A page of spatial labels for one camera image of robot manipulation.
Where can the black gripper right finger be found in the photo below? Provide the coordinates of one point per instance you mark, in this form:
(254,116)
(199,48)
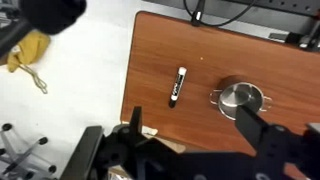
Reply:
(250,125)

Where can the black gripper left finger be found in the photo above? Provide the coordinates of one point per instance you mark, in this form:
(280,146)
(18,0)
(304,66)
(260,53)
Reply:
(135,125)

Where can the black and white marker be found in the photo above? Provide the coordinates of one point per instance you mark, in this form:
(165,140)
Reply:
(177,86)

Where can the small silver pot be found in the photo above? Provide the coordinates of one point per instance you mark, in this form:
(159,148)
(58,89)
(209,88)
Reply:
(246,94)

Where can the office chair base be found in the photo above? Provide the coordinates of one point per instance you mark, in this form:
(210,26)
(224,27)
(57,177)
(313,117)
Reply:
(17,165)

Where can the yellow cloth bag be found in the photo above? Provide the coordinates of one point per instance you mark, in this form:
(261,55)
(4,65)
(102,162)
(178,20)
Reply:
(29,51)

